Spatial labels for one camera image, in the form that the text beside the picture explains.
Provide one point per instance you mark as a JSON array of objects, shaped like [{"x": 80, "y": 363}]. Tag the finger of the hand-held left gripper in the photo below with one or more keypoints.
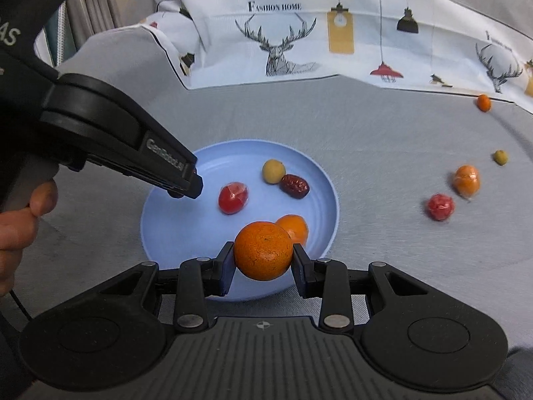
[{"x": 183, "y": 185}]

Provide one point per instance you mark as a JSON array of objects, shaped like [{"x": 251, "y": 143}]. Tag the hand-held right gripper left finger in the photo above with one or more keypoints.
[{"x": 227, "y": 277}]

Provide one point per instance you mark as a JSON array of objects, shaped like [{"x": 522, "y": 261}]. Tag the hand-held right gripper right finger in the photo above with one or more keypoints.
[{"x": 300, "y": 275}]

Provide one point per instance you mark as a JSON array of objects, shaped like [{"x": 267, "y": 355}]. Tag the bare mandarin orange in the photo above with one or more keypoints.
[
  {"x": 483, "y": 103},
  {"x": 262, "y": 250}
]

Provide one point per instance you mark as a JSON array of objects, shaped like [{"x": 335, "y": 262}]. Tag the plastic-wrapped orange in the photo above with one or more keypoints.
[
  {"x": 466, "y": 179},
  {"x": 297, "y": 227}
]

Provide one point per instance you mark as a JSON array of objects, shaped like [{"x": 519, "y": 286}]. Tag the red candy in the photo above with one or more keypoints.
[
  {"x": 233, "y": 198},
  {"x": 440, "y": 207}
]

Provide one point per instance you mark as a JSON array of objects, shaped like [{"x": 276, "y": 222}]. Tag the light blue plate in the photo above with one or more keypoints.
[{"x": 250, "y": 158}]

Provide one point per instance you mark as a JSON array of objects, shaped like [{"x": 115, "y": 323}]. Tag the red jujube date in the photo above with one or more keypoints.
[{"x": 295, "y": 185}]

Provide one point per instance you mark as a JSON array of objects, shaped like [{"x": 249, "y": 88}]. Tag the yellow-green jujube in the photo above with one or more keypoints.
[
  {"x": 500, "y": 157},
  {"x": 273, "y": 171}
]

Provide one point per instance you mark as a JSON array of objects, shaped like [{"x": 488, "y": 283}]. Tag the person's left hand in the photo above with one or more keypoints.
[{"x": 16, "y": 233}]

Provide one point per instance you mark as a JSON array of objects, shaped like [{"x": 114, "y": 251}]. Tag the teal curtain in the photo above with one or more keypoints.
[{"x": 56, "y": 43}]

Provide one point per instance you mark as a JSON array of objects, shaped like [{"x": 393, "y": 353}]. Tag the grey bed sheet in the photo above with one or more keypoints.
[{"x": 374, "y": 133}]

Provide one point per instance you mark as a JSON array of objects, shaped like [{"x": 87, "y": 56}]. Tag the grey deer-print quilt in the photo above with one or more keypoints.
[{"x": 374, "y": 16}]

